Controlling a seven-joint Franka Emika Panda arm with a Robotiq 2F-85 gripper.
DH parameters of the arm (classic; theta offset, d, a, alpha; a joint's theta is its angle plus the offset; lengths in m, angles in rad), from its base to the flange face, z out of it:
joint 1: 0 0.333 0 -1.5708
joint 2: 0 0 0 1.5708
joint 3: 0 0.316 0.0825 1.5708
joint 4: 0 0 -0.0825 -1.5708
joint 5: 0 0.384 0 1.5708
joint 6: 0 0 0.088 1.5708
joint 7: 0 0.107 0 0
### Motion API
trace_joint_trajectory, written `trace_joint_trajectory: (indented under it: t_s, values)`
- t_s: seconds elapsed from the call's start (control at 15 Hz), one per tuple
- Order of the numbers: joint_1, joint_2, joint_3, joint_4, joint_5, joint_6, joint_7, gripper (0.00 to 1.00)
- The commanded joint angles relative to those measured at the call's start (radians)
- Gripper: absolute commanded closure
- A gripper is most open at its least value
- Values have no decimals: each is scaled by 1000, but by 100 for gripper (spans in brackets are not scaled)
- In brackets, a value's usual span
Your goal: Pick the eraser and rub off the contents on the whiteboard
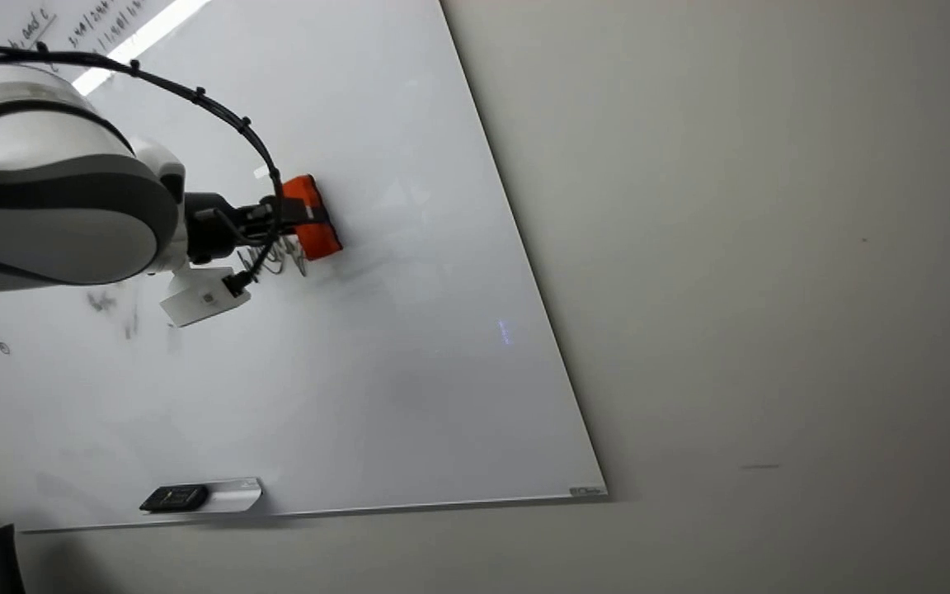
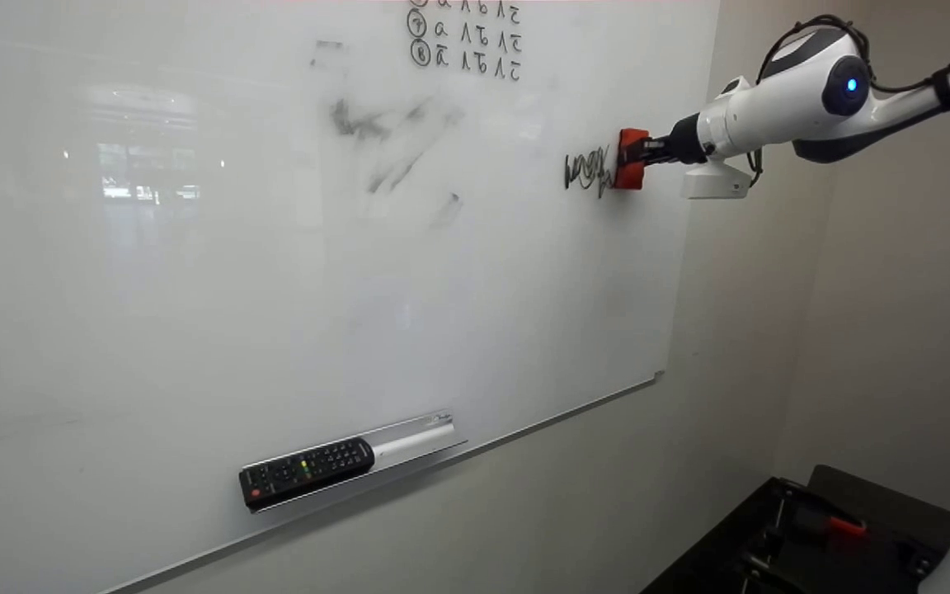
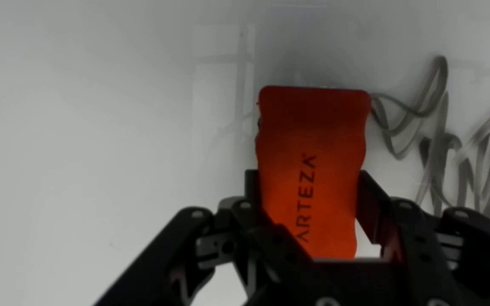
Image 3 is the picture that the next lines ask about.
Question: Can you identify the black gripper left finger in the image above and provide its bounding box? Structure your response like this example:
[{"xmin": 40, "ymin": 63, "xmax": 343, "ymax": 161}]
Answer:
[{"xmin": 91, "ymin": 168, "xmax": 321, "ymax": 306}]

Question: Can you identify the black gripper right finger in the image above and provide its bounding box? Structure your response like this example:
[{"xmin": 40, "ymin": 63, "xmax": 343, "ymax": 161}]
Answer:
[{"xmin": 353, "ymin": 170, "xmax": 490, "ymax": 306}]

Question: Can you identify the orange whiteboard eraser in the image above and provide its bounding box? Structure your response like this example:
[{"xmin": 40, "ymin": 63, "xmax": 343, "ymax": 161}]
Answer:
[{"xmin": 253, "ymin": 83, "xmax": 373, "ymax": 263}]

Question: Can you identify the white wall whiteboard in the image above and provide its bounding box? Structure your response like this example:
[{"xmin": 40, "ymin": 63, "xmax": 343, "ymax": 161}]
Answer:
[{"xmin": 0, "ymin": 0, "xmax": 490, "ymax": 306}]

